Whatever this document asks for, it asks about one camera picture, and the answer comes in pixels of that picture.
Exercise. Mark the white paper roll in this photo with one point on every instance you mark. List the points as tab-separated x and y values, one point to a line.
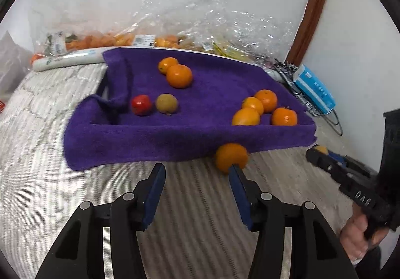
72	59

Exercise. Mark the small red and green fruit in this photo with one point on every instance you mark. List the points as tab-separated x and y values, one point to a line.
141	104

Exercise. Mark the small round orange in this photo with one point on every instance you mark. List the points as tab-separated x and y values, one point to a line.
252	104
168	65

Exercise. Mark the brown wooden door frame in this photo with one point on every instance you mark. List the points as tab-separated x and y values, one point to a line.
315	7

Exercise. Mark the large yellow-orange citrus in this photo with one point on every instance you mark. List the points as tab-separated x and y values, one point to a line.
246	117

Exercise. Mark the blue tissue box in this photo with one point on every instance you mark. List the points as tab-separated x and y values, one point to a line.
314	87

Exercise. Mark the white plastic bag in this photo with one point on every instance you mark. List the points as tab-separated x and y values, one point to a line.
9	60

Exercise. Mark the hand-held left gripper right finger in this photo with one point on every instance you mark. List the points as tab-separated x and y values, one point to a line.
242	197

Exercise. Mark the purple towel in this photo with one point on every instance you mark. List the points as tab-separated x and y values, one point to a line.
203	110

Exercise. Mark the clear bag of leafy oranges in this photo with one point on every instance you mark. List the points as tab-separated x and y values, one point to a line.
90	41

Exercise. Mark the person's right hand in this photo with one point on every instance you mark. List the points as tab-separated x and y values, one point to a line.
353	235

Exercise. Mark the round orange with stem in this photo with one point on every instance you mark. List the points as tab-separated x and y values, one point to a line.
284	116

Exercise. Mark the brown-green round fruit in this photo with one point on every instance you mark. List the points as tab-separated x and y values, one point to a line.
167	104

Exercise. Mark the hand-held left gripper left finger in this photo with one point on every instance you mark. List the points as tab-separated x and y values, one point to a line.
154	194

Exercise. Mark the clear bag of yellow fruit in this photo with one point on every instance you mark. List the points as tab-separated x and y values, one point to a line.
231	51

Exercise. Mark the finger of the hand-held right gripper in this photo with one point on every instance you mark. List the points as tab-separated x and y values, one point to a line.
339	158
322	160

